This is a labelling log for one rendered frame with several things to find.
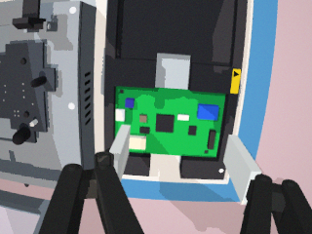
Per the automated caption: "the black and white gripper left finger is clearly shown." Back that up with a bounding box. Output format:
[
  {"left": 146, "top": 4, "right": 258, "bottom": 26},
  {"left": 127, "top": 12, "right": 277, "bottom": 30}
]
[{"left": 39, "top": 125, "right": 144, "bottom": 234}]

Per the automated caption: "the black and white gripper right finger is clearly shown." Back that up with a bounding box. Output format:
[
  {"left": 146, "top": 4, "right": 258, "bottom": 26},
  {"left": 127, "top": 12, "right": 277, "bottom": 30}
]
[{"left": 223, "top": 135, "right": 312, "bottom": 234}]

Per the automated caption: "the green circuit board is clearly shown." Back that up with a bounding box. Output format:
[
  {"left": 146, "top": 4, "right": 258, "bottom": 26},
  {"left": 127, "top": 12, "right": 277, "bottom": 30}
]
[{"left": 115, "top": 86, "right": 225, "bottom": 157}]

